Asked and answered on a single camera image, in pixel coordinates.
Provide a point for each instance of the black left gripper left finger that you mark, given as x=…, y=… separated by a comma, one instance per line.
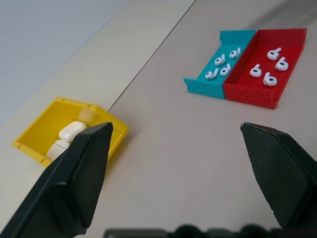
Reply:
x=74, y=178

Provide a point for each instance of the yellow plastic tray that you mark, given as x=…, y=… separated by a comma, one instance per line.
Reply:
x=34, y=130

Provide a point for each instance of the white wireless earbud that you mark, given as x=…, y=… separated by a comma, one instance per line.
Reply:
x=270, y=80
x=224, y=71
x=210, y=75
x=233, y=54
x=273, y=55
x=282, y=65
x=219, y=61
x=255, y=72

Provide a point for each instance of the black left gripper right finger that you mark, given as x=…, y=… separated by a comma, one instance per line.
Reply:
x=277, y=173

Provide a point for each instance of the red brick-pattern tray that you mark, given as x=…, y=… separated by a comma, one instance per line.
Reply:
x=247, y=93

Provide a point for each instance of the teal brick-pattern tray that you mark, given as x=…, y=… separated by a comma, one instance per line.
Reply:
x=210, y=86

